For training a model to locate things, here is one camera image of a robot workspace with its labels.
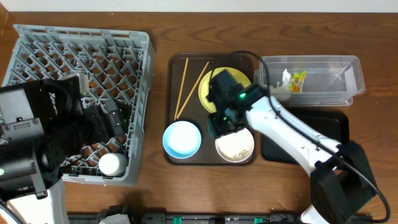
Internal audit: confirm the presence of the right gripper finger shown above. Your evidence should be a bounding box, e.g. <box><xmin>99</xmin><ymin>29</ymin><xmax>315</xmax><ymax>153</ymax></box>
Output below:
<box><xmin>228</xmin><ymin>117</ymin><xmax>247</xmax><ymax>133</ymax></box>
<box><xmin>207</xmin><ymin>113</ymin><xmax>232</xmax><ymax>139</ymax></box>

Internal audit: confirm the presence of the white bowl with food scraps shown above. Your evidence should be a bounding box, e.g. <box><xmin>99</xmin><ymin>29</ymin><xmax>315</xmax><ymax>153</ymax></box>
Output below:
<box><xmin>215</xmin><ymin>128</ymin><xmax>254</xmax><ymax>163</ymax></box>

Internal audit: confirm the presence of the light blue bowl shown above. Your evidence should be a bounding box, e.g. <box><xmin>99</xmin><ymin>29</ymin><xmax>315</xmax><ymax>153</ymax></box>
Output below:
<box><xmin>162</xmin><ymin>121</ymin><xmax>202</xmax><ymax>159</ymax></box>

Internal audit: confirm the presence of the wooden chopstick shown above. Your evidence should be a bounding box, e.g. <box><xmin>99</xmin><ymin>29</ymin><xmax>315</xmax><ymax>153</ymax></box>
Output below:
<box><xmin>174</xmin><ymin>58</ymin><xmax>189</xmax><ymax>120</ymax></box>
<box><xmin>175</xmin><ymin>62</ymin><xmax>209</xmax><ymax>120</ymax></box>

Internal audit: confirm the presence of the white cup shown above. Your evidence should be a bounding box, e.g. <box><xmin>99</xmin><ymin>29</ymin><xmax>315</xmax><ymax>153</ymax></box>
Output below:
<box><xmin>98</xmin><ymin>153</ymin><xmax>128</xmax><ymax>177</ymax></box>

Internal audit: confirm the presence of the white tissue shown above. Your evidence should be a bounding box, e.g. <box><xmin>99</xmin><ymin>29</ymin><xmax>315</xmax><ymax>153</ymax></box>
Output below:
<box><xmin>270</xmin><ymin>69</ymin><xmax>292</xmax><ymax>101</ymax></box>

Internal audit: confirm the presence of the green snack wrapper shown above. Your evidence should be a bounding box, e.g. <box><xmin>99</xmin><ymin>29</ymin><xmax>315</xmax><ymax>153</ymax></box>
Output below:
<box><xmin>289</xmin><ymin>70</ymin><xmax>307</xmax><ymax>92</ymax></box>

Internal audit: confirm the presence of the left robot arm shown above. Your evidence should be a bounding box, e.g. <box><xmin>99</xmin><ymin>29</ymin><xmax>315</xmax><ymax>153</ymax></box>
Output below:
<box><xmin>1</xmin><ymin>75</ymin><xmax>132</xmax><ymax>223</ymax></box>

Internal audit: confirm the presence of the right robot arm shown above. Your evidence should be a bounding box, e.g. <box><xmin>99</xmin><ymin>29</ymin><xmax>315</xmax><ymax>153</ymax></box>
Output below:
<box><xmin>205</xmin><ymin>69</ymin><xmax>377</xmax><ymax>223</ymax></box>

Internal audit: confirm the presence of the clear plastic waste bin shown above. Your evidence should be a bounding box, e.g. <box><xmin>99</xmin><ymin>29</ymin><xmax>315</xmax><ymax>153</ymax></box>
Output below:
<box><xmin>254</xmin><ymin>55</ymin><xmax>365</xmax><ymax>107</ymax></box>

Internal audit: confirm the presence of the yellow round plate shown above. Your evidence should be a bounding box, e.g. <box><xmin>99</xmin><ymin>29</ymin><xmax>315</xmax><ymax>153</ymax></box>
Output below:
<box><xmin>198</xmin><ymin>67</ymin><xmax>251</xmax><ymax>113</ymax></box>

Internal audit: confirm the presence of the dark brown serving tray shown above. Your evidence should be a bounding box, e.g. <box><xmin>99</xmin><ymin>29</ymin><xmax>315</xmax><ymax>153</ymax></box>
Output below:
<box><xmin>163</xmin><ymin>52</ymin><xmax>258</xmax><ymax>166</ymax></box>

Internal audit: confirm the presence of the grey plastic dish rack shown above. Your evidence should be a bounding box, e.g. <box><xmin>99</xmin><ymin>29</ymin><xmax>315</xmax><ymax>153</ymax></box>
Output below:
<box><xmin>2</xmin><ymin>24</ymin><xmax>156</xmax><ymax>186</ymax></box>

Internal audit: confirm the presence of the black rectangular tray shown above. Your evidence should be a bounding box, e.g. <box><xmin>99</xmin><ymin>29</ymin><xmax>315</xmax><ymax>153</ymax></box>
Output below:
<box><xmin>261</xmin><ymin>108</ymin><xmax>350</xmax><ymax>165</ymax></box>

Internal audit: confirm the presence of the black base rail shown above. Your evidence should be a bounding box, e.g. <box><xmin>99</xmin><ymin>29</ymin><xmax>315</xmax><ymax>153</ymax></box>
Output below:
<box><xmin>67</xmin><ymin>205</ymin><xmax>301</xmax><ymax>224</ymax></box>

